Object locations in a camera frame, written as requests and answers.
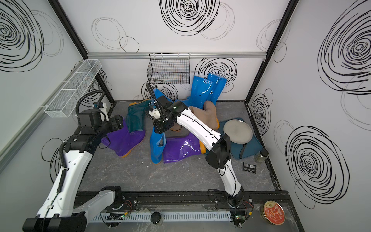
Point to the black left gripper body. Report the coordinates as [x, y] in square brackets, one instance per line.
[114, 124]

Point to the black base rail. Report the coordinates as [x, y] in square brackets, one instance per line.
[213, 198]

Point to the purple rain boot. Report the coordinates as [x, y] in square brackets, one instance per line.
[122, 142]
[179, 148]

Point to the black wire basket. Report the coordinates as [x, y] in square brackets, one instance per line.
[173, 68]

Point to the red round tin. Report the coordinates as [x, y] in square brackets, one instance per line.
[273, 213]

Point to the blue rain boot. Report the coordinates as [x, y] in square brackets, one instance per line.
[157, 145]
[158, 95]
[200, 92]
[219, 84]

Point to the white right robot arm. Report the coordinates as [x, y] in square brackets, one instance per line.
[218, 145]

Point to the white slotted cable duct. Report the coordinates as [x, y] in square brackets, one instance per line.
[165, 217]

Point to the black round knob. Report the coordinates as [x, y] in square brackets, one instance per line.
[155, 218]

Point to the beige rain boot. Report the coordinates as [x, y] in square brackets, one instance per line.
[207, 115]
[176, 127]

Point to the small glass jar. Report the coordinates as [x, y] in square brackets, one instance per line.
[261, 156]

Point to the dark green rain boot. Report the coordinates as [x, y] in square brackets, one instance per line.
[135, 115]

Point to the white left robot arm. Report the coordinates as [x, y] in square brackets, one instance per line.
[58, 214]

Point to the grey round plate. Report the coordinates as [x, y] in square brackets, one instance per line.
[238, 131]

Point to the white wire basket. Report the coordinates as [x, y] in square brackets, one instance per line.
[63, 104]

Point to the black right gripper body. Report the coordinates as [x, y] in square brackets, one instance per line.
[163, 125]

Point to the small black packet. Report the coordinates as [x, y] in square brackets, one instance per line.
[249, 168]

